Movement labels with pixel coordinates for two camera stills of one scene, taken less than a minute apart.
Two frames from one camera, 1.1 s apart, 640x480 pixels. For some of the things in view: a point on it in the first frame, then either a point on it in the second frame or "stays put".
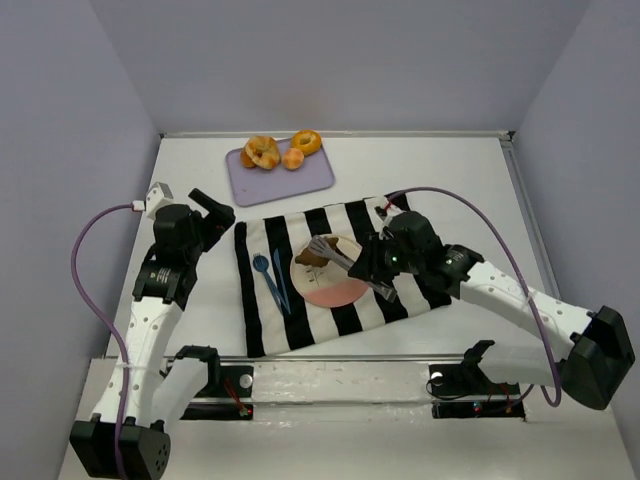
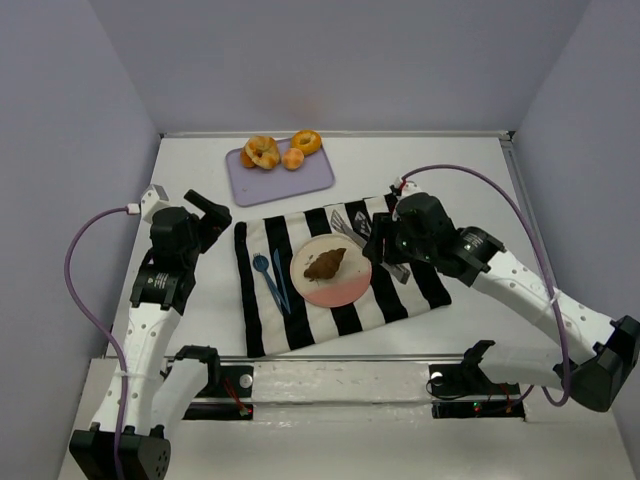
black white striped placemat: (277, 318) stays put
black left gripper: (210, 219) stays put
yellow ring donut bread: (309, 141) stays put
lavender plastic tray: (253, 185) stays put
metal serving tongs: (322, 248) → (362, 225)
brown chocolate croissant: (309, 258) → (325, 265)
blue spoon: (260, 263) stays put
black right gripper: (370, 262) → (382, 240)
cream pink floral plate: (329, 285) stays put
